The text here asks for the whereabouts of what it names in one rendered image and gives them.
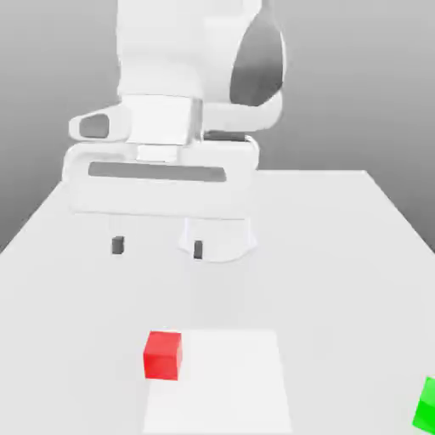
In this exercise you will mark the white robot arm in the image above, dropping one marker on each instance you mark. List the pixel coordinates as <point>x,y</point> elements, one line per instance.
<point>163,51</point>

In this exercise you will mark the small red cube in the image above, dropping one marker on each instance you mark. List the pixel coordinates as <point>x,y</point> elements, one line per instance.
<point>162,357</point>

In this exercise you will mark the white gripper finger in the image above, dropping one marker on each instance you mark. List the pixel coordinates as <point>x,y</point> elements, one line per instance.
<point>117,243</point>
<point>197,248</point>

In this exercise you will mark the small green cube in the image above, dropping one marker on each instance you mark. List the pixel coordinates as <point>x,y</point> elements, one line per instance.
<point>426,407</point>

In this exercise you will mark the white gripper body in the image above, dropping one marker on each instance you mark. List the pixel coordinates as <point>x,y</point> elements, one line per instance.
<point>159,197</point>

